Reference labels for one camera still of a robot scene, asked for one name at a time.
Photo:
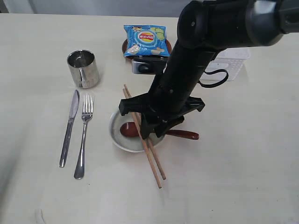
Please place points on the silver fork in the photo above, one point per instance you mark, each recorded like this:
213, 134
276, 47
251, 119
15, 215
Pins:
87, 115

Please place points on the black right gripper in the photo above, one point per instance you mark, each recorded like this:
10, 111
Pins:
165, 104

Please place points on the white perforated plastic basket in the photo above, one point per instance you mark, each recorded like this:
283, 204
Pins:
231, 60

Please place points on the dark red wooden spoon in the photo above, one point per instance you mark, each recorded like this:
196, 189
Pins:
129, 129

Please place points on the blue Lays chips bag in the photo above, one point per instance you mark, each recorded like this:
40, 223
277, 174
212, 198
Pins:
146, 40

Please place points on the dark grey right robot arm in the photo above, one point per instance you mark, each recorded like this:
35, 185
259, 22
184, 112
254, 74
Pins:
204, 30

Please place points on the steel cup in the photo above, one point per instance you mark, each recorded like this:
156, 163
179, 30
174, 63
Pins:
83, 68

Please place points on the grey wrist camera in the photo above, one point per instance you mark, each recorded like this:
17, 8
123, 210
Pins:
146, 66

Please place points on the silver table knife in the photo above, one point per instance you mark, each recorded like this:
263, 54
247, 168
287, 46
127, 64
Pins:
67, 138

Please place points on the wooden chopstick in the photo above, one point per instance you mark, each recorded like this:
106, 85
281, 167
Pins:
148, 140
144, 144

